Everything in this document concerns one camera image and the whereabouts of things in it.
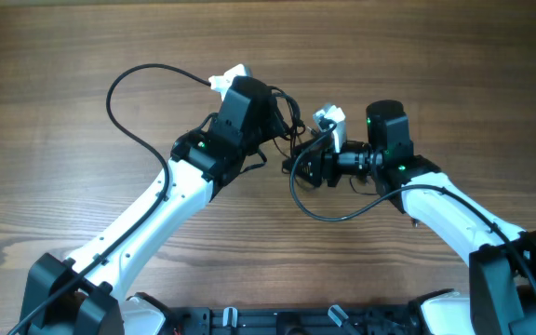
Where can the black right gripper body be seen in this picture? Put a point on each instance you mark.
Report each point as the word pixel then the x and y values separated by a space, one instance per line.
pixel 333 170

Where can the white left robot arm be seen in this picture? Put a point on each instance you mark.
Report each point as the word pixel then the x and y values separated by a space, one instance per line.
pixel 86 293

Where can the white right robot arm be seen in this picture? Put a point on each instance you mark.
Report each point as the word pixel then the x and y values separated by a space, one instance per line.
pixel 500 256

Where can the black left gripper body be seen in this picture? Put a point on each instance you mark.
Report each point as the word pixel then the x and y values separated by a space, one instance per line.
pixel 272 125

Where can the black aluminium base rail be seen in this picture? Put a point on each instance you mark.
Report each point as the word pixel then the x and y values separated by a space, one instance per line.
pixel 368 320

